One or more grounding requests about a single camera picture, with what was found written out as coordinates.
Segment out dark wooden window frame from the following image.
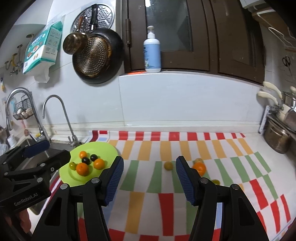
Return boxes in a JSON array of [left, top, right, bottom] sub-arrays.
[[121, 0, 266, 84]]

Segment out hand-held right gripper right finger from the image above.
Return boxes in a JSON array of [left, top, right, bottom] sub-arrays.
[[175, 156, 270, 241]]

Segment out garlic bulbs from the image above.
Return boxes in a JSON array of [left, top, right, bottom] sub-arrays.
[[16, 108, 34, 118]]

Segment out white-handled pans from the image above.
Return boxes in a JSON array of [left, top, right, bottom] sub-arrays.
[[258, 105, 296, 149]]

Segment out green plate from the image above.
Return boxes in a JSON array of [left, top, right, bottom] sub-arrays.
[[59, 142, 118, 188]]

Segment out steel sink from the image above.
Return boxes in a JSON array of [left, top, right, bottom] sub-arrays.
[[14, 138, 81, 216]]

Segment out large orange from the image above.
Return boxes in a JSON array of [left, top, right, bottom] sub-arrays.
[[192, 163, 206, 176], [76, 163, 90, 176]]

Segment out striped colourful cloth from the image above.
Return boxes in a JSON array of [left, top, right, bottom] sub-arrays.
[[50, 130, 293, 241]]

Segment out slim steel faucet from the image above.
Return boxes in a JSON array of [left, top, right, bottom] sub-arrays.
[[42, 95, 81, 146]]

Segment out white plastic bag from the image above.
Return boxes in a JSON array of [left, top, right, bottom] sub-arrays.
[[34, 67, 51, 83]]

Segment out speckled copper pan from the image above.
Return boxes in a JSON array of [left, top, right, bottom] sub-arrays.
[[74, 36, 111, 77]]

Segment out black scissors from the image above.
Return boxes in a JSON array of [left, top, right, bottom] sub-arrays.
[[282, 56, 292, 76]]

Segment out small copper pot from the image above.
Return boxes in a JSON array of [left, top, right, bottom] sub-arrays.
[[63, 16, 88, 55]]

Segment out yellow wall hooks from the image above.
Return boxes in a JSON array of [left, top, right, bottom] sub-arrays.
[[5, 53, 23, 76]]

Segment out cream knife handle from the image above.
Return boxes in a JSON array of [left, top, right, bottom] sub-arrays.
[[263, 81, 283, 99], [257, 91, 279, 106]]

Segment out black wire basket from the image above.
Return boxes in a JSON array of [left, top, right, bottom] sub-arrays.
[[13, 95, 34, 120]]

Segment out white wire rack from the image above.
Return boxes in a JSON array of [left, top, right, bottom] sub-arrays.
[[268, 27, 296, 50]]

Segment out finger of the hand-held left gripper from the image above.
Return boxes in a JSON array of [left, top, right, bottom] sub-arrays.
[[0, 140, 50, 167], [3, 149, 71, 183]]

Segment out blue soap pump bottle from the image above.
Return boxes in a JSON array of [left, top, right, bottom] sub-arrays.
[[143, 25, 162, 73]]

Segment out large steel pot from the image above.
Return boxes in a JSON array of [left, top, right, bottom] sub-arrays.
[[264, 119, 292, 154]]

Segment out person's left hand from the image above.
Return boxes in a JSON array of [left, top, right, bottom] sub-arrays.
[[5, 209, 32, 235]]

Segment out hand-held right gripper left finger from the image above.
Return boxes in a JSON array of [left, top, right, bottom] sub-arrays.
[[33, 156, 124, 241]]

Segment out black frying pan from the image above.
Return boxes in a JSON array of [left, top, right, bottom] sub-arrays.
[[72, 3, 124, 84]]

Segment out teal bag dispenser box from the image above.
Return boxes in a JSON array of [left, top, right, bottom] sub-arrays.
[[22, 21, 63, 75]]

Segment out large steel pull-down faucet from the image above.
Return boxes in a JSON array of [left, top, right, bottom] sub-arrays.
[[5, 87, 51, 144]]

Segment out round metal steamer plate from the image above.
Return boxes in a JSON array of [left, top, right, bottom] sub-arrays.
[[70, 3, 115, 33]]

